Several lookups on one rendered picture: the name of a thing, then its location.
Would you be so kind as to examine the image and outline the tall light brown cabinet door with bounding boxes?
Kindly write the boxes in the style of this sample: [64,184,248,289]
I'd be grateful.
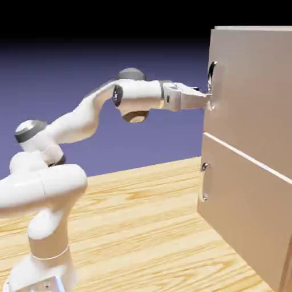
[203,29,292,179]

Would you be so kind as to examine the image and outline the long curved metal handle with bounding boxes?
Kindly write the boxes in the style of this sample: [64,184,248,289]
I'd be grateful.
[205,60,217,111]

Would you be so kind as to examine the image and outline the short curved metal handle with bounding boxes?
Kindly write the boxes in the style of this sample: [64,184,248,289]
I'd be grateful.
[199,163,212,202]

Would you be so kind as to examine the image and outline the short light brown cabinet door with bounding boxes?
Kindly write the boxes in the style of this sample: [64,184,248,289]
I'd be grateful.
[197,132,292,292]

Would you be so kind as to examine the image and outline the light brown wooden cabinet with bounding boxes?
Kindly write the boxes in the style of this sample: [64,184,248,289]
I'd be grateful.
[197,25,292,292]

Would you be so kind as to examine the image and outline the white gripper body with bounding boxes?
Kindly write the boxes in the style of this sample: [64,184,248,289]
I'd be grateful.
[175,82,206,112]

